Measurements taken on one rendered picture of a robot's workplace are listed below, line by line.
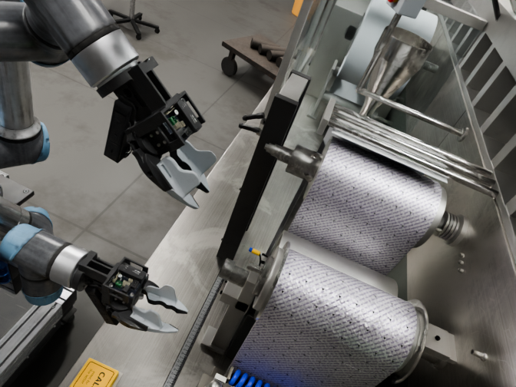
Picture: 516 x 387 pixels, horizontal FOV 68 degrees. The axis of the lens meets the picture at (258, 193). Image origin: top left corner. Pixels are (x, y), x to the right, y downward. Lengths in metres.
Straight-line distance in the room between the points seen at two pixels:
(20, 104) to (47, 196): 1.40
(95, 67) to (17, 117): 0.66
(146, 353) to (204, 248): 0.34
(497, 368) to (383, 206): 0.31
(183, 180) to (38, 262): 0.37
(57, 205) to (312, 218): 1.86
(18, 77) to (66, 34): 0.57
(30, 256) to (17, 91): 0.46
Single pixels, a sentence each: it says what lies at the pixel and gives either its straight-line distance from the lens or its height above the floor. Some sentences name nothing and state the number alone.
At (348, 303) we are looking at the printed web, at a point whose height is 1.31.
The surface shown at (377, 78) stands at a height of 1.41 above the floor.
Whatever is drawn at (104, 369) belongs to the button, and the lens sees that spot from 0.93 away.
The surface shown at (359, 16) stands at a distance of 1.43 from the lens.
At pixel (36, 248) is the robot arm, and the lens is 0.81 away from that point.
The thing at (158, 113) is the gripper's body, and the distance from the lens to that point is 0.50.
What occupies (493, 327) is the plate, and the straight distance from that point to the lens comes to 0.70.
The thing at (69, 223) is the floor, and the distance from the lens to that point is 2.35.
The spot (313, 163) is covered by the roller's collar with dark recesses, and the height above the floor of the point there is 1.36.
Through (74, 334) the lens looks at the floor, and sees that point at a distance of 1.99.
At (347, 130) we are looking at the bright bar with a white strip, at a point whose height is 1.45.
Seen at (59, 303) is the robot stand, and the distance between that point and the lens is 1.81.
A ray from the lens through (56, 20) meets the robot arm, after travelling 0.54.
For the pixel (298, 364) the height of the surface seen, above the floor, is 1.14.
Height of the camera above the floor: 1.79
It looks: 41 degrees down
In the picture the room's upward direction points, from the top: 22 degrees clockwise
